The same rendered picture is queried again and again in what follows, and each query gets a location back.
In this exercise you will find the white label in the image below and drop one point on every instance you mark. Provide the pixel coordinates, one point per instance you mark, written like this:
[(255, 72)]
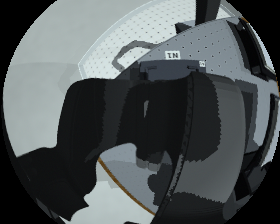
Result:
[(172, 54)]

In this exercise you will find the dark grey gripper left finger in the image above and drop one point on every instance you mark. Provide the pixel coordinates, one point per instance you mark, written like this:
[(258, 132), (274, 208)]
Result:
[(97, 114)]

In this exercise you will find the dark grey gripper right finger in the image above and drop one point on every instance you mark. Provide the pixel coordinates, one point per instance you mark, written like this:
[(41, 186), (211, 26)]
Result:
[(199, 120)]

